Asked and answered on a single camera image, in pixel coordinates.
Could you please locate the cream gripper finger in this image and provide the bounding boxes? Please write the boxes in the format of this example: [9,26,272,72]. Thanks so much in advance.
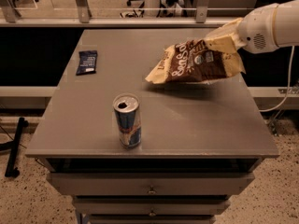
[206,18,243,40]
[204,35,246,53]

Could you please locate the black office chair centre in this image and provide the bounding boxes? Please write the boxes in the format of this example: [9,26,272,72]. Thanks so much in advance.
[120,0,184,18]

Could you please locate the metal railing frame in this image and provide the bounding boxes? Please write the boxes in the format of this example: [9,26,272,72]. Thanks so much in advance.
[1,0,289,27]

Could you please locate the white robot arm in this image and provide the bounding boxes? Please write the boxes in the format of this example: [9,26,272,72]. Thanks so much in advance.
[204,0,299,54]

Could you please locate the grey drawer cabinet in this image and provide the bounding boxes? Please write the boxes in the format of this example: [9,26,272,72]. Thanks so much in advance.
[27,29,278,224]

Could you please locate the red bull can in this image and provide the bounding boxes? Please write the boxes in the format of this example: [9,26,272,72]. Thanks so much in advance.
[113,93,141,148]

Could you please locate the black stand leg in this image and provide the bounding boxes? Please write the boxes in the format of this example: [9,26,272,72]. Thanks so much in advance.
[5,118,29,177]

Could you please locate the white cable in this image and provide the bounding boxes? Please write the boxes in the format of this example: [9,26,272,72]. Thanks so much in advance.
[258,45,296,113]

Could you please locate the dark blue snack bar wrapper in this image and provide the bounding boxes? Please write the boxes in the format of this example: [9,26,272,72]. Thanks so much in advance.
[76,50,97,76]

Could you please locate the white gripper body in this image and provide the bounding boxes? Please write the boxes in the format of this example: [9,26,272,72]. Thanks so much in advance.
[237,4,278,54]

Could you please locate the drawer knob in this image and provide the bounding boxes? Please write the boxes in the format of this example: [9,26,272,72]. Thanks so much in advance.
[148,187,157,195]
[149,211,157,217]

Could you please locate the top drawer knob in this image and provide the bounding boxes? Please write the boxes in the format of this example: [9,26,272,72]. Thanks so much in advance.
[148,187,157,195]

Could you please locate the brown sea salt chip bag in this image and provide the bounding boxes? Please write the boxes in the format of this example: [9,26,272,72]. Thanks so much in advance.
[146,39,245,84]

